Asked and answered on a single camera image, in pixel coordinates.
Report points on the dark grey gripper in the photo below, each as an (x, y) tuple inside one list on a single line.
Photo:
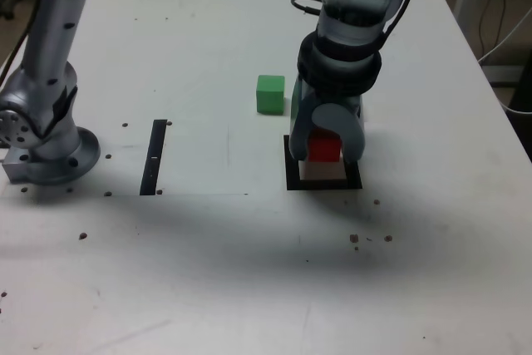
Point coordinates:
[(341, 98)]

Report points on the red cube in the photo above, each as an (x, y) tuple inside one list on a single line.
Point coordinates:
[(324, 149)]

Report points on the green cube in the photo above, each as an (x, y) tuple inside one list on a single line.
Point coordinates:
[(270, 97)]

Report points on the black tape square outline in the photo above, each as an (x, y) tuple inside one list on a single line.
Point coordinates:
[(324, 185)]

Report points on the black tape strip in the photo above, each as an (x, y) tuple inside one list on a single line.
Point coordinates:
[(151, 164)]

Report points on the dark background object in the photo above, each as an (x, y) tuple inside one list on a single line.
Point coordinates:
[(10, 1)]

